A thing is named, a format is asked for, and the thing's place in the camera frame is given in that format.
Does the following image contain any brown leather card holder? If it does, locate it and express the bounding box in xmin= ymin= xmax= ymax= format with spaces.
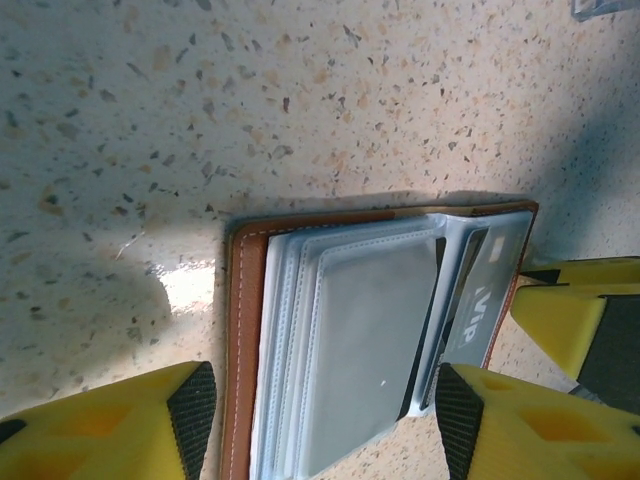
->
xmin=217 ymin=198 xmax=541 ymax=480

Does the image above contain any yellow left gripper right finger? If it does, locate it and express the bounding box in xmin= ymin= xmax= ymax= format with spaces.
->
xmin=435 ymin=362 xmax=640 ymax=480

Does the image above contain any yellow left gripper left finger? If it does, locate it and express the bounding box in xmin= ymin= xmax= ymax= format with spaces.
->
xmin=0 ymin=359 xmax=217 ymax=480

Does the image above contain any black VIP card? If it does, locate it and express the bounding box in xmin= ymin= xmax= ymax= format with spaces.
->
xmin=442 ymin=227 xmax=527 ymax=364

